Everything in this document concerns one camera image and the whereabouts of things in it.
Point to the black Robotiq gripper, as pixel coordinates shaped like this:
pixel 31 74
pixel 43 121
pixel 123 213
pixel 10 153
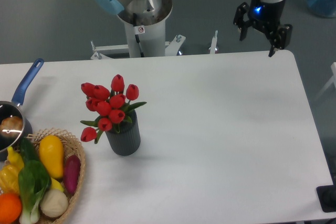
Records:
pixel 264 17

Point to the red tulip bouquet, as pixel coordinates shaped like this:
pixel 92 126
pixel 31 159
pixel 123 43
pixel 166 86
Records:
pixel 114 107

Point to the dark grey ribbed vase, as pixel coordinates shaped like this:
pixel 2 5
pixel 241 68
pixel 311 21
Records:
pixel 128 140

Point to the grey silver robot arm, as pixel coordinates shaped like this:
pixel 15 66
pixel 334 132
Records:
pixel 144 22

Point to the white chair part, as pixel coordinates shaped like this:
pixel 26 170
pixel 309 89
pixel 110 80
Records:
pixel 328 84

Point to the black device at table edge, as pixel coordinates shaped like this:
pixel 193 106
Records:
pixel 326 195

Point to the purple eggplant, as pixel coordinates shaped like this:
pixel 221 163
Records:
pixel 71 174

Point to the woven wicker basket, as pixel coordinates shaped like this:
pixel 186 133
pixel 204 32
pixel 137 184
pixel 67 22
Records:
pixel 72 146

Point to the yellow squash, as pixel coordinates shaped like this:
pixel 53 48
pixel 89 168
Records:
pixel 51 154

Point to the yellow banana tip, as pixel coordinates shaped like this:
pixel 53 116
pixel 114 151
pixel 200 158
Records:
pixel 56 185

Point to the green cucumber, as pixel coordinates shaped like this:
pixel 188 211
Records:
pixel 28 151

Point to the bread roll in pan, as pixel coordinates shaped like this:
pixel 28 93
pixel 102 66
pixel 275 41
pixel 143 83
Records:
pixel 11 127

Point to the white garlic bulb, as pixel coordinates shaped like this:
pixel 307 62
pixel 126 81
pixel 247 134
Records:
pixel 54 203

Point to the green bok choy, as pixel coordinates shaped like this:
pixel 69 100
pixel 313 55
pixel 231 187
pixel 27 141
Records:
pixel 33 182

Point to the small yellow pepper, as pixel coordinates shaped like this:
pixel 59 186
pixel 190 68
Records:
pixel 15 158

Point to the yellow bell pepper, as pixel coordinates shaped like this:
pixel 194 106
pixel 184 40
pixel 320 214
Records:
pixel 9 179

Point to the orange fruit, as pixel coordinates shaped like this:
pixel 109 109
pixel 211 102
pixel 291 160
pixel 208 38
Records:
pixel 11 207

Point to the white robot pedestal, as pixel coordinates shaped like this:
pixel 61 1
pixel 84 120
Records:
pixel 142 41

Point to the blue handled saucepan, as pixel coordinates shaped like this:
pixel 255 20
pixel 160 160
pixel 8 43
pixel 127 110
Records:
pixel 13 108

